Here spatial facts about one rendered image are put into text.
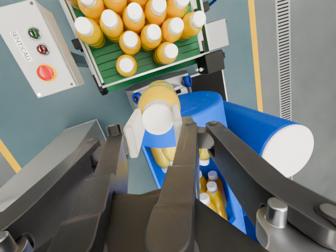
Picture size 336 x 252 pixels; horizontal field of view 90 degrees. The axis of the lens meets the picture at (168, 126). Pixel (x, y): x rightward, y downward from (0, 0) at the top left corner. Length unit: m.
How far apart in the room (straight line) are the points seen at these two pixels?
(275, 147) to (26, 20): 0.94
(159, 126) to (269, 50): 1.98
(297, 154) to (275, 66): 1.36
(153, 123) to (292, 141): 0.80
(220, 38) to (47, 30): 0.62
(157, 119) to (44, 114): 1.62
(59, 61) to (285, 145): 0.89
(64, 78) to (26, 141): 1.45
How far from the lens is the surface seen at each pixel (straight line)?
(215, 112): 0.44
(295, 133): 0.93
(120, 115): 1.65
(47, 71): 0.52
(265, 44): 2.11
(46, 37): 0.53
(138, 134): 0.17
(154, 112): 0.20
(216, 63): 0.67
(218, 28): 0.85
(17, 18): 0.56
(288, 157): 0.97
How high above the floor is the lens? 1.59
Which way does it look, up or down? 68 degrees down
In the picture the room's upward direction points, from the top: 145 degrees clockwise
